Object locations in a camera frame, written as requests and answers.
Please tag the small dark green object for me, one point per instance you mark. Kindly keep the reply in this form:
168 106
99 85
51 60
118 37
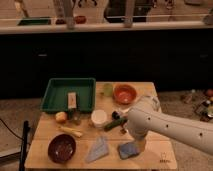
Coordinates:
75 117

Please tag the white round container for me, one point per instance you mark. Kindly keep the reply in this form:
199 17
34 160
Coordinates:
99 118

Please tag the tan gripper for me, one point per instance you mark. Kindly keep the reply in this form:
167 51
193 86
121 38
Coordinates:
141 144

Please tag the tan block in tray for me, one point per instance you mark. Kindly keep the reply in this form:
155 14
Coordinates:
72 100

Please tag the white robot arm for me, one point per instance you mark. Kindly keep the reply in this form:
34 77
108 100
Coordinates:
145 116

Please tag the blue sponge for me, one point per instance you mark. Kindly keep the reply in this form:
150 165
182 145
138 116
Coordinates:
128 150

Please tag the black stand left of table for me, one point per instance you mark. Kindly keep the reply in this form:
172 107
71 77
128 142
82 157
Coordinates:
24 143

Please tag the small orange fruit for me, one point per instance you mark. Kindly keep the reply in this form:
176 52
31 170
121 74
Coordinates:
61 117

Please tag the light blue folded cloth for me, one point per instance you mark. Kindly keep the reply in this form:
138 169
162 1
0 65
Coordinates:
98 150

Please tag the yellow banana piece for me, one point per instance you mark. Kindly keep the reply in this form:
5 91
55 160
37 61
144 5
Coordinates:
71 131

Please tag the light green cup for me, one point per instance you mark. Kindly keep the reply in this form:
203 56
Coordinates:
108 89

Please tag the orange red bowl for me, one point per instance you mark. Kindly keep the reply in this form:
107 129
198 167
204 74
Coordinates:
124 94

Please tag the dark maroon bowl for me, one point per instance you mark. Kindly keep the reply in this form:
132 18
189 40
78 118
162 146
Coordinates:
61 148

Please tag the green cucumber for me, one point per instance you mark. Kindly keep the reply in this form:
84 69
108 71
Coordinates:
115 123

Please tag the black round knob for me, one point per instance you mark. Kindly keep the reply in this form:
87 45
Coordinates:
115 115

